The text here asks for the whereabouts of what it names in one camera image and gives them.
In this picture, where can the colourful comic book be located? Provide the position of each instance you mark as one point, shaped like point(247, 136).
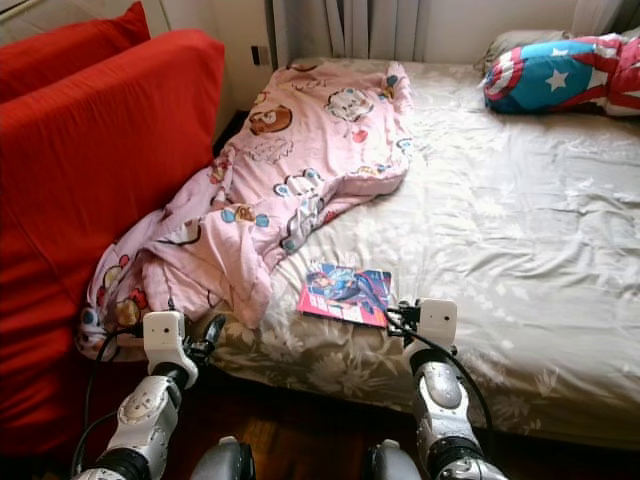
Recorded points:
point(345, 295)

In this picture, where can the red cushion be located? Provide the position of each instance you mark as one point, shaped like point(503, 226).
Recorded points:
point(60, 55)

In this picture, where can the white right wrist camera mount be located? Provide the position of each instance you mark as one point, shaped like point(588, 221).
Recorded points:
point(437, 322)

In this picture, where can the star shield pillow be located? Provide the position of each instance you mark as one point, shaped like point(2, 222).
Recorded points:
point(555, 78)

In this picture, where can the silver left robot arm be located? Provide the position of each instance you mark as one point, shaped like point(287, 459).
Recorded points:
point(150, 420)

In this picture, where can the pink cartoon blanket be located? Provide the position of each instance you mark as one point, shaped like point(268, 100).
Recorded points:
point(290, 160)

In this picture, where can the plain grey pillow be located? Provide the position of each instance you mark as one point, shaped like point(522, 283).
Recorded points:
point(515, 42)

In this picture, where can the large red mattress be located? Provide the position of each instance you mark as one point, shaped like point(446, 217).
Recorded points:
point(90, 200)

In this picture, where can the grey right robot leg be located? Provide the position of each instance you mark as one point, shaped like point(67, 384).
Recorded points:
point(393, 462)

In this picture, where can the bed with grey floral sheet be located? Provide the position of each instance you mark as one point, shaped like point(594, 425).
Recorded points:
point(510, 220)

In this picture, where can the grey curtain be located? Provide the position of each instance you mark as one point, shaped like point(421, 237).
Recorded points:
point(345, 28)
point(605, 14)

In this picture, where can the dark wall socket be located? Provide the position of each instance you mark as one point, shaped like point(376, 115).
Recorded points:
point(260, 56)

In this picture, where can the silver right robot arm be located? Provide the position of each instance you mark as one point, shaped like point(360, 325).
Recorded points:
point(445, 405)

